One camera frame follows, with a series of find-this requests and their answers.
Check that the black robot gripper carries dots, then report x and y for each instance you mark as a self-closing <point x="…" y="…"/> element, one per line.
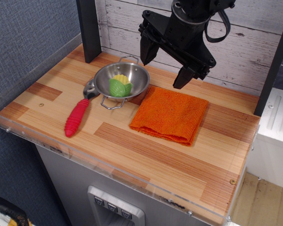
<point x="181" y="36"/>

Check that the orange cloth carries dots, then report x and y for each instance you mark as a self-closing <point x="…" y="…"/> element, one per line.
<point x="170" y="115"/>

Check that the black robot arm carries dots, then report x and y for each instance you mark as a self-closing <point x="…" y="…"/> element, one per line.
<point x="218" y="7"/>

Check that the small steel pot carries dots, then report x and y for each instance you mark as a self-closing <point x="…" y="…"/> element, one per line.
<point x="137" y="75"/>

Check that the toy corn cob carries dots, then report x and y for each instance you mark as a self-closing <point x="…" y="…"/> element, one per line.
<point x="120" y="86"/>

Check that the white toy sink unit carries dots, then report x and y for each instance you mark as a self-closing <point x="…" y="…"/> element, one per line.
<point x="265" y="159"/>

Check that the grey toy fridge cabinet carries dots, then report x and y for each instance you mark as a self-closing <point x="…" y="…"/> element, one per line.
<point x="72" y="181"/>

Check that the silver dispenser button panel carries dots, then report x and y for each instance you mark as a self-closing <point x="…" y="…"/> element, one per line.
<point x="113" y="208"/>

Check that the black yellow object corner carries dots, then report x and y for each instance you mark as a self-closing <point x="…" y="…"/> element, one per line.
<point x="11" y="215"/>

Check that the red handled metal spoon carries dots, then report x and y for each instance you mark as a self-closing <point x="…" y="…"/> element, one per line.
<point x="75" y="118"/>

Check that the left dark vertical post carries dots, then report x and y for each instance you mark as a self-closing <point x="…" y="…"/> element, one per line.
<point x="89" y="29"/>

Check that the dark vertical post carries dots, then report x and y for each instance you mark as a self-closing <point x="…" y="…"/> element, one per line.
<point x="89" y="29"/>
<point x="270" y="79"/>

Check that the right dark vertical post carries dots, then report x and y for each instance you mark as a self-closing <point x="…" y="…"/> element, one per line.
<point x="270" y="79"/>

